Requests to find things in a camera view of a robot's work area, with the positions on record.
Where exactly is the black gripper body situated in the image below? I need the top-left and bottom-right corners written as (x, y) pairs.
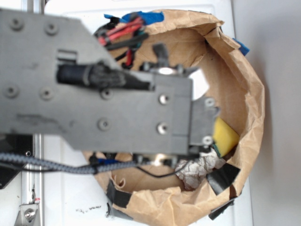
top-left (138, 43), bottom-right (220, 167)

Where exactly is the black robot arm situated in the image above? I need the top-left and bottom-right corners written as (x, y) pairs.
top-left (0, 9), bottom-right (219, 165)

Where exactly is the crumpled white paper ball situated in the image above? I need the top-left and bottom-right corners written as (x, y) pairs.
top-left (175, 147), bottom-right (226, 190)

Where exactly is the yellow green sponge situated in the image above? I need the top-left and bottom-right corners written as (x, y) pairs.
top-left (213, 117), bottom-right (240, 158)

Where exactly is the brown paper bag tray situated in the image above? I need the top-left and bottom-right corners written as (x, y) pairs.
top-left (95, 9), bottom-right (265, 226)

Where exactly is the blue cloth under bag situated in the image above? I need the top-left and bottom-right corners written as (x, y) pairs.
top-left (102, 11), bottom-right (250, 56)

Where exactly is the grey braided cable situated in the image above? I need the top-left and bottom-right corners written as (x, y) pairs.
top-left (0, 153), bottom-right (142, 175)

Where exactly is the red and black wire bundle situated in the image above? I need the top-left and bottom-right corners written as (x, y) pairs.
top-left (97, 16), bottom-right (149, 70)

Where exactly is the aluminium rail frame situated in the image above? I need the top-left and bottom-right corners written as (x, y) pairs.
top-left (21, 0), bottom-right (46, 226)

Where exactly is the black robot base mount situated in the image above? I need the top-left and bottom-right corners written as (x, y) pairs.
top-left (0, 134), bottom-right (34, 189)

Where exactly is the metal corner bracket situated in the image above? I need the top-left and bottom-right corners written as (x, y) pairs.
top-left (14, 203), bottom-right (40, 226)

